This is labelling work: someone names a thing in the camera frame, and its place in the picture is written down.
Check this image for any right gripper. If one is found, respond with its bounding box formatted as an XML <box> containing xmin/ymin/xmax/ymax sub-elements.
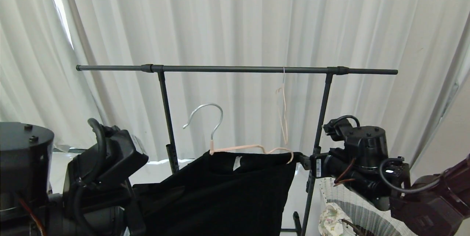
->
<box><xmin>310</xmin><ymin>148</ymin><xmax>368</xmax><ymax>197</ymax></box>

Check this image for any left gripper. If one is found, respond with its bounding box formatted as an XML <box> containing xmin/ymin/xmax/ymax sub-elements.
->
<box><xmin>48</xmin><ymin>183</ymin><xmax>146</xmax><ymax>236</ymax></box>

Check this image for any cream printed garment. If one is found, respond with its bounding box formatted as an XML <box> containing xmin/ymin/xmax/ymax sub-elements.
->
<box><xmin>318</xmin><ymin>202</ymin><xmax>354</xmax><ymax>236</ymax></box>

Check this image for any pink clothes hanger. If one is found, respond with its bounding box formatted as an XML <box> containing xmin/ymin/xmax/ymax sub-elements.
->
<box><xmin>275</xmin><ymin>66</ymin><xmax>291</xmax><ymax>145</ymax></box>
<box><xmin>182</xmin><ymin>103</ymin><xmax>294</xmax><ymax>164</ymax></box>

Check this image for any black garment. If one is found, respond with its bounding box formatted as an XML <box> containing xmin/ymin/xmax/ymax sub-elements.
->
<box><xmin>132</xmin><ymin>150</ymin><xmax>299</xmax><ymax>236</ymax></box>

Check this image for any white laundry basket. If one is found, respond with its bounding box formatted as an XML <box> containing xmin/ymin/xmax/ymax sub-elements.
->
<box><xmin>319</xmin><ymin>177</ymin><xmax>417</xmax><ymax>236</ymax></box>

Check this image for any black clothes rack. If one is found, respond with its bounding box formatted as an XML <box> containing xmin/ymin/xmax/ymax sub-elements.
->
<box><xmin>76</xmin><ymin>63</ymin><xmax>398</xmax><ymax>236</ymax></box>

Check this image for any white curtain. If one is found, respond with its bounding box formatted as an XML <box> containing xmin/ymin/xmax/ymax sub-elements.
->
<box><xmin>0</xmin><ymin>0</ymin><xmax>470</xmax><ymax>167</ymax></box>

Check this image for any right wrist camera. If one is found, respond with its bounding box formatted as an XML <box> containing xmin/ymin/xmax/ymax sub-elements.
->
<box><xmin>322</xmin><ymin>115</ymin><xmax>362</xmax><ymax>142</ymax></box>

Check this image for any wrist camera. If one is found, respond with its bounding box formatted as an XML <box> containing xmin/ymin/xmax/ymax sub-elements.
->
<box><xmin>322</xmin><ymin>115</ymin><xmax>362</xmax><ymax>142</ymax></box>
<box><xmin>63</xmin><ymin>125</ymin><xmax>149</xmax><ymax>197</ymax></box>

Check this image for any black cable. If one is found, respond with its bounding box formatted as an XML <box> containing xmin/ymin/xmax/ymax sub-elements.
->
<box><xmin>379</xmin><ymin>157</ymin><xmax>414</xmax><ymax>195</ymax></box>
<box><xmin>87</xmin><ymin>118</ymin><xmax>108</xmax><ymax>184</ymax></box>

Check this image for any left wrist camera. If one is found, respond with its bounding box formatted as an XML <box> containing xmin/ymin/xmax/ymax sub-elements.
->
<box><xmin>63</xmin><ymin>125</ymin><xmax>149</xmax><ymax>197</ymax></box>

